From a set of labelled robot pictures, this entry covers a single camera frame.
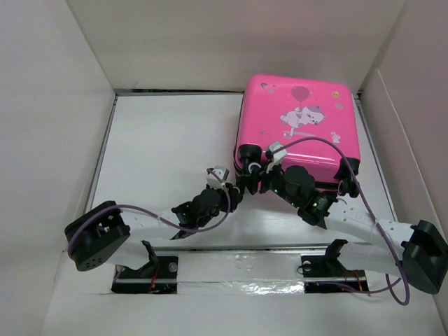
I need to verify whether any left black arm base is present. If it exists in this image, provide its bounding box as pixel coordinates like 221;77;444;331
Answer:
111;255;179;295

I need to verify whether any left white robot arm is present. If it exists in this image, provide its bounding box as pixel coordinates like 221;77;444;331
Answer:
64;183;244;278

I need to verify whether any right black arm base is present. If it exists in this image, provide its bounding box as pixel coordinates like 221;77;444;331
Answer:
297;255;369;294

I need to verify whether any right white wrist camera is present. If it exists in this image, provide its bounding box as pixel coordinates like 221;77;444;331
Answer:
265;141;287;173

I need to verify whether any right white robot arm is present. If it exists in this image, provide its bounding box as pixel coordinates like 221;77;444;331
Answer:
260;166;447;295

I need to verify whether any aluminium rail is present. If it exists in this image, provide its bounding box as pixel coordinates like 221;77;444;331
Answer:
69;92;407;285

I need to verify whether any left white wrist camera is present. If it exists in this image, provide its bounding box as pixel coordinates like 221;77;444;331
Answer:
206;166;229;190

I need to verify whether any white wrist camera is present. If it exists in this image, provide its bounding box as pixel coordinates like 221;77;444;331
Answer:
206;166;229;190
265;141;287;173

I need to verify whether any pink kids suitcase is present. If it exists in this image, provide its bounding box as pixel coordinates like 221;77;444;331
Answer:
234;74;361;191

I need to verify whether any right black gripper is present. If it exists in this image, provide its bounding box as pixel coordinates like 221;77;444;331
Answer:
240;158;301;208

